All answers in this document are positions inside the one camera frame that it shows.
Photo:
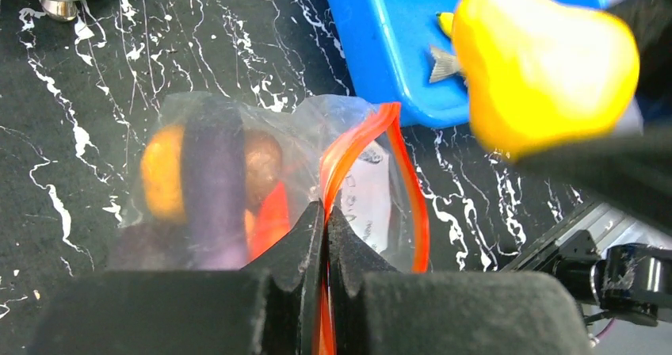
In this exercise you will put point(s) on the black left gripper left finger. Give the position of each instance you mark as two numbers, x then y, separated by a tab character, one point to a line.
268	307

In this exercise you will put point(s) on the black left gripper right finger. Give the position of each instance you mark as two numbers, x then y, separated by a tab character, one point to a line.
376	309

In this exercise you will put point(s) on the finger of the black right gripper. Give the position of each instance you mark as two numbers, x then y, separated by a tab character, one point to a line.
650	21
632	172

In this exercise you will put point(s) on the yellow toy pear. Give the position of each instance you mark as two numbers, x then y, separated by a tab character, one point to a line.
540	73

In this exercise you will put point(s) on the clear orange-zip bag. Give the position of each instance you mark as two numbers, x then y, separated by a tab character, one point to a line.
342	152

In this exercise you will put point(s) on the white toy onion half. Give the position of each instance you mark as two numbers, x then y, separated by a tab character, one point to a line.
264	163

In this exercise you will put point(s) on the purple toy eggplant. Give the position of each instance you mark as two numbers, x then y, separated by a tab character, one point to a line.
213	176

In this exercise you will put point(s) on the orange toy lemon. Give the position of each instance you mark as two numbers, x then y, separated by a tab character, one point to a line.
160	173

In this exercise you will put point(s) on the dark red toy fruit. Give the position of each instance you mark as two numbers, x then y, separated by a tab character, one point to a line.
151	245

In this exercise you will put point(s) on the yellow toy banana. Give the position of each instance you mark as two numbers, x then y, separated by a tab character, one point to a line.
445	22

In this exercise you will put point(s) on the grey toy fish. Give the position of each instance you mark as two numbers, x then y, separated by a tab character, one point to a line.
445	65

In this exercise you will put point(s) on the blue plastic bin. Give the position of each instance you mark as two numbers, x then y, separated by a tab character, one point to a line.
386	44

